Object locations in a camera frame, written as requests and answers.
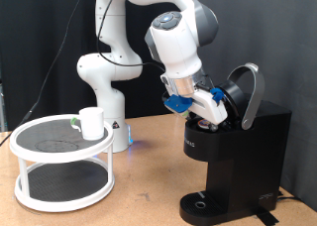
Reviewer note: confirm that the grey partition panel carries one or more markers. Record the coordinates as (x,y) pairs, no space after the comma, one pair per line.
(264,27)

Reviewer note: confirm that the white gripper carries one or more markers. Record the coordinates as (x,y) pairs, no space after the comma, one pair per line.
(208,108)

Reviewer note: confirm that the black Keurig coffee machine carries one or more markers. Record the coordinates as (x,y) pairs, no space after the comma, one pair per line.
(251,146)

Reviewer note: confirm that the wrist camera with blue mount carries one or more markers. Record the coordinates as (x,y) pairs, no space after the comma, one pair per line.
(178,103)

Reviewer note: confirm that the black tape strip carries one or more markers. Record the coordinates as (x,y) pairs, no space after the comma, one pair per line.
(267,217)

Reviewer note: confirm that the white mug with green tape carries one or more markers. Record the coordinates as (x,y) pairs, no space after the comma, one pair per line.
(92,123)

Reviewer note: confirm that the white two-tier turntable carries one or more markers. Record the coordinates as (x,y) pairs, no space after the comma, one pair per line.
(39,155)

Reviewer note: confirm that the grey metal post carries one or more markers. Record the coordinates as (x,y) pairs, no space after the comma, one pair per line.
(2,107)

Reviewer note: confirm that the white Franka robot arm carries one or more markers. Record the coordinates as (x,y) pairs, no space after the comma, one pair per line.
(112,67)

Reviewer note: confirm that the black curtain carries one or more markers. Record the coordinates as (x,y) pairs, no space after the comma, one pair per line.
(20,37)

